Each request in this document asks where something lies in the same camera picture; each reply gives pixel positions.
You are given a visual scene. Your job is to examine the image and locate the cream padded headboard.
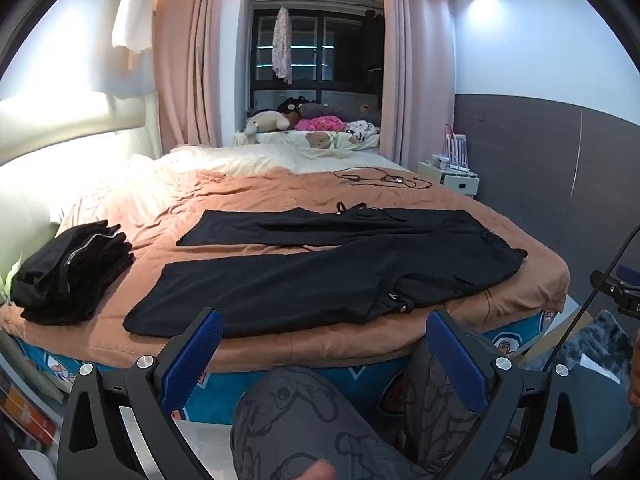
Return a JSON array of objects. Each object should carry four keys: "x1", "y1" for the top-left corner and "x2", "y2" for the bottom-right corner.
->
[{"x1": 0, "y1": 92, "x2": 163, "y2": 281}]

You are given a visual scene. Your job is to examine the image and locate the bed with blue cartoon sheet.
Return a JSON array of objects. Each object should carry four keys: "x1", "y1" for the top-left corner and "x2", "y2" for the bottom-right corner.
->
[{"x1": 15, "y1": 305, "x2": 568, "y2": 421}]

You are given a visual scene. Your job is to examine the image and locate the beige plush toy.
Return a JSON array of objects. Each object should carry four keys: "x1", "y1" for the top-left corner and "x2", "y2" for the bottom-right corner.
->
[{"x1": 243, "y1": 110, "x2": 296, "y2": 136}]

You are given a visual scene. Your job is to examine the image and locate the black pants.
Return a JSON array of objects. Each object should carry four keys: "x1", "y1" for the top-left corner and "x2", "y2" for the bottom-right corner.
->
[{"x1": 123, "y1": 206, "x2": 528, "y2": 339}]

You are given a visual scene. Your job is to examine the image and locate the pink wire rack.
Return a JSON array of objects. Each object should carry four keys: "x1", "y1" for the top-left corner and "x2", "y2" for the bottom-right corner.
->
[{"x1": 442, "y1": 124, "x2": 468, "y2": 171}]

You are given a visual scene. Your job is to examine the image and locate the dark window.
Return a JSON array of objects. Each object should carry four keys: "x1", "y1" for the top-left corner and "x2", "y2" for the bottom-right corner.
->
[{"x1": 247, "y1": 2, "x2": 386, "y2": 111}]

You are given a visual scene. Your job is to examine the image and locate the grey shaggy rug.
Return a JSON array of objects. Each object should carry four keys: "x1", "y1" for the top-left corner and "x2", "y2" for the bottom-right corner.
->
[{"x1": 520, "y1": 310, "x2": 633, "y2": 376}]

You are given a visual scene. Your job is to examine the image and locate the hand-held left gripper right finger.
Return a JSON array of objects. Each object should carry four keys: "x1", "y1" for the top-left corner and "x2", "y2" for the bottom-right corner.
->
[{"x1": 425, "y1": 308, "x2": 601, "y2": 480}]

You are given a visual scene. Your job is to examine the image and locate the person's left hand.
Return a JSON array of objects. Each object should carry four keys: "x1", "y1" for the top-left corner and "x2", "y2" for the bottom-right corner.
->
[{"x1": 300, "y1": 460, "x2": 337, "y2": 480}]

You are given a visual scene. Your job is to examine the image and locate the white nightstand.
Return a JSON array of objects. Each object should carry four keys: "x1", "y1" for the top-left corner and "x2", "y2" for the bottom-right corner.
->
[{"x1": 417, "y1": 160, "x2": 481, "y2": 196}]

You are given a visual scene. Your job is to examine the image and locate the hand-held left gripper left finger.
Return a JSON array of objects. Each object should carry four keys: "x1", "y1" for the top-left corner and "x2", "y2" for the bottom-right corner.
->
[{"x1": 57, "y1": 307, "x2": 226, "y2": 480}]

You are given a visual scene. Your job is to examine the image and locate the person's left leg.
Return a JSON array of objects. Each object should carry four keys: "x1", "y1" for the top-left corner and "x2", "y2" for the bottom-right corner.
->
[{"x1": 230, "y1": 366, "x2": 436, "y2": 480}]

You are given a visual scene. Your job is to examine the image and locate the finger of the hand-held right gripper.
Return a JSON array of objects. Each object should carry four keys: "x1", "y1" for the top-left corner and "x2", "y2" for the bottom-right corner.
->
[{"x1": 590, "y1": 264, "x2": 640, "y2": 292}]

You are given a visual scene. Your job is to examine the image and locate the brown blanket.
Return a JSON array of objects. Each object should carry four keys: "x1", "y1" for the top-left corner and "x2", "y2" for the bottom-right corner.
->
[{"x1": 0, "y1": 167, "x2": 571, "y2": 376}]

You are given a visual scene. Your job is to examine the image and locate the hanging floral garment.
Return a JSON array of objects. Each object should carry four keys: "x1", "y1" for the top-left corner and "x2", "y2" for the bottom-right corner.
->
[{"x1": 271, "y1": 6, "x2": 293, "y2": 86}]

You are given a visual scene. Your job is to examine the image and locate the thin black cable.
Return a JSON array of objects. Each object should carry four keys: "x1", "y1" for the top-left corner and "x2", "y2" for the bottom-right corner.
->
[{"x1": 332, "y1": 167, "x2": 433, "y2": 191}]

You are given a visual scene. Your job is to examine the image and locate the hanging white shirt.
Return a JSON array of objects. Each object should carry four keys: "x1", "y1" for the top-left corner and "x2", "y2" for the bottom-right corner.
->
[{"x1": 111, "y1": 0, "x2": 157, "y2": 56}]

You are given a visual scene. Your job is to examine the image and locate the stack of folded black clothes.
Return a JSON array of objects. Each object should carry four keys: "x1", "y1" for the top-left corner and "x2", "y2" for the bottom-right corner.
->
[{"x1": 10, "y1": 220, "x2": 136, "y2": 326}]

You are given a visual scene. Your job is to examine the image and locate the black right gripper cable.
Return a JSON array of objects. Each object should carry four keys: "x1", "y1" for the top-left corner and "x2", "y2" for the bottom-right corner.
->
[{"x1": 542, "y1": 225, "x2": 640, "y2": 373}]

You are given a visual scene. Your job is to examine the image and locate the grey long pillow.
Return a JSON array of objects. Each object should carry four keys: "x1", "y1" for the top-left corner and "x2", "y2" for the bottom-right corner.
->
[{"x1": 300, "y1": 102, "x2": 383, "y2": 123}]

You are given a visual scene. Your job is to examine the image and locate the pink cloth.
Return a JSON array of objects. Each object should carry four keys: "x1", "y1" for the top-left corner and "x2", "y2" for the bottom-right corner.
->
[{"x1": 295, "y1": 115, "x2": 346, "y2": 133}]

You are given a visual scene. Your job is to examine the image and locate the black and white spotted cloth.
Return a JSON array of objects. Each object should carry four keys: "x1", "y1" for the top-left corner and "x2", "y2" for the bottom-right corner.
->
[{"x1": 345, "y1": 120, "x2": 381, "y2": 142}]

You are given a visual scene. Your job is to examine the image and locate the black plush toy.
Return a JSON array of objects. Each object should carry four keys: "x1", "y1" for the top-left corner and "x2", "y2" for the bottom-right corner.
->
[{"x1": 277, "y1": 96, "x2": 313, "y2": 116}]

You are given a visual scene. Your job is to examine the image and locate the colourful books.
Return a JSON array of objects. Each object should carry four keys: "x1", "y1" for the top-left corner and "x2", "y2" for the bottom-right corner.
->
[{"x1": 0, "y1": 355, "x2": 58, "y2": 453}]

